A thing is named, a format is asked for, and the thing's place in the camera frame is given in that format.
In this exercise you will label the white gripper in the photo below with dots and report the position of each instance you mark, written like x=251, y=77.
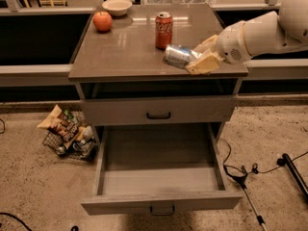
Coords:
x=230, y=44

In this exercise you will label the silver blue redbull can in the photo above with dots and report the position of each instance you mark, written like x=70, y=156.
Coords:
x=180, y=56

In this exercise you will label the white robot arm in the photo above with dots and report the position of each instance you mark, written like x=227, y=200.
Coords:
x=271, y=33

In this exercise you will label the red coca-cola can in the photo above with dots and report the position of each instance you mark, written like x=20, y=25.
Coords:
x=163, y=30

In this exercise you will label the closed grey top drawer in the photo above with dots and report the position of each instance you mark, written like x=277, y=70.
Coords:
x=134, y=111

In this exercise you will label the grey drawer cabinet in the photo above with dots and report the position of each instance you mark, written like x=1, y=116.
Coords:
x=125, y=62

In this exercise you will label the open grey middle drawer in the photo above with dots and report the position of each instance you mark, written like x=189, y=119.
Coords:
x=159, y=169

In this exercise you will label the white bowl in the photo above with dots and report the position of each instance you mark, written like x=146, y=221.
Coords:
x=117, y=7

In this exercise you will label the red apple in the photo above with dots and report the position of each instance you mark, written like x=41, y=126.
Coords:
x=102, y=21

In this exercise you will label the black silver tripod leg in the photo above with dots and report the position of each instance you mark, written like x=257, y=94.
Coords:
x=241, y=181

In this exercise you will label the black stand leg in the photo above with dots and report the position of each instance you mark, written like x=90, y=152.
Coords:
x=285, y=160

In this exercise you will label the yellow brown snack bag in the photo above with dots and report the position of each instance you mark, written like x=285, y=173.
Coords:
x=60, y=124

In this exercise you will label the black wire basket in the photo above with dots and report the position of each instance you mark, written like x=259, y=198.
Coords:
x=83, y=149

